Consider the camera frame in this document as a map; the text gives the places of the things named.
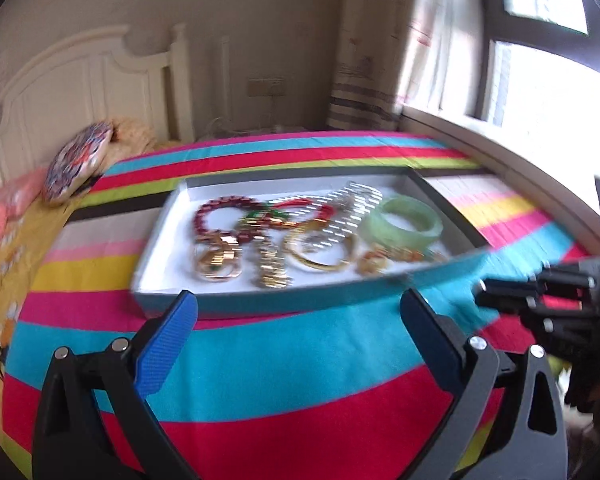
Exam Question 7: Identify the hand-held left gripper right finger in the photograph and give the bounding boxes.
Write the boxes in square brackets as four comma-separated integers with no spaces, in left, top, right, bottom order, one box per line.
[400,287,568,480]

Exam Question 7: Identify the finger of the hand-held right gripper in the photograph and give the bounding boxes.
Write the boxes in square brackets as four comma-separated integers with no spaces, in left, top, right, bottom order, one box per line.
[522,310,600,356]
[475,262,598,311]

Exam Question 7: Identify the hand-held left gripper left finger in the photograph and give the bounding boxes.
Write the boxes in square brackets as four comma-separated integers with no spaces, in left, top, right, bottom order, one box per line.
[32,289,201,480]

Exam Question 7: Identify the multicolour stone bead bracelet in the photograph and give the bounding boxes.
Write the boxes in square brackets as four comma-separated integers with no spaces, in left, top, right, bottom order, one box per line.
[357,242,448,276]

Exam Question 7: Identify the grey jewelry tray box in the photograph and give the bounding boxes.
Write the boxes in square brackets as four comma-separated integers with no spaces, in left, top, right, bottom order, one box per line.
[130,167,491,318]

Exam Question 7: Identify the gold ring bracelets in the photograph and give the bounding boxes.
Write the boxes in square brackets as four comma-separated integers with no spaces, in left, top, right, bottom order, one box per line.
[194,242,243,283]

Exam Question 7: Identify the green jade bangle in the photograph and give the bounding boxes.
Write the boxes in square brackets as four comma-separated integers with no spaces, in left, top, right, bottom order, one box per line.
[362,196,443,251]

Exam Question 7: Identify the gold bangle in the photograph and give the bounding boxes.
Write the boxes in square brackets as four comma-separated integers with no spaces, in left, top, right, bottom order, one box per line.
[282,227,358,273]

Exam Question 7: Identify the red bead bracelet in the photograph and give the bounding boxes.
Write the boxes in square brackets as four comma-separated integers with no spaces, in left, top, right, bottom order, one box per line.
[194,196,261,241]

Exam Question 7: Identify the gold link bracelet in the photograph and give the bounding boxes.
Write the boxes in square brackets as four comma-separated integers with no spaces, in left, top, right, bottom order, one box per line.
[252,237,293,291]

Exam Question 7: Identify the silver link bracelet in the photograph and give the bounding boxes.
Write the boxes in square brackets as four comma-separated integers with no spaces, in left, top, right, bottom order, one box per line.
[300,182,383,256]

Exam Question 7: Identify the gold green charm bracelet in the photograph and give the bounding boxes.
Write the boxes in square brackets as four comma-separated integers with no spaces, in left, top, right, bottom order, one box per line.
[235,207,288,241]

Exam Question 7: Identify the red cord bracelet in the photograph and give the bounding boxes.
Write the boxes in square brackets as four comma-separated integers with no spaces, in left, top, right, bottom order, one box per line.
[267,197,338,226]

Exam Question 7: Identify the striped colourful blanket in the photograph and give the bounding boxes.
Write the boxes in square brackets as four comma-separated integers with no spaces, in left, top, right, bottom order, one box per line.
[0,130,600,480]

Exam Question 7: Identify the white window sill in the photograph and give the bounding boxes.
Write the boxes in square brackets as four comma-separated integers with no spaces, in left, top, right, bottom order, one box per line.
[400,105,600,241]

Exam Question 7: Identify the yellow floral bedsheet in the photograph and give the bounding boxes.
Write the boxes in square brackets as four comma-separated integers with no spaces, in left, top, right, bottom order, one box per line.
[0,195,81,411]

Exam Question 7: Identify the round patterned cushion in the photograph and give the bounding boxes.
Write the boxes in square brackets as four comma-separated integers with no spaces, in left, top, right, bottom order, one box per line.
[42,121,113,206]

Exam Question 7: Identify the beige fuzzy pillow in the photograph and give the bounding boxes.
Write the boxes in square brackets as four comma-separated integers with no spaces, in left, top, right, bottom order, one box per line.
[107,117,173,161]

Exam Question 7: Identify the pink folded quilt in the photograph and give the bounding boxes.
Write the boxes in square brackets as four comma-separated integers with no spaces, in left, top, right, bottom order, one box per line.
[0,167,48,261]

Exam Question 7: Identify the window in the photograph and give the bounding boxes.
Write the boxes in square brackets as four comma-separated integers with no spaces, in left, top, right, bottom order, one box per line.
[475,0,600,171]

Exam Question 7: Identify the beige patterned curtain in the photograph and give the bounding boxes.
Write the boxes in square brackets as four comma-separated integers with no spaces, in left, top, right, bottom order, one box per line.
[327,0,486,133]

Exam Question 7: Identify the white bed headboard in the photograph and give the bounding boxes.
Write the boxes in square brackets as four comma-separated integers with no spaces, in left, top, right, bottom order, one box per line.
[0,22,196,186]

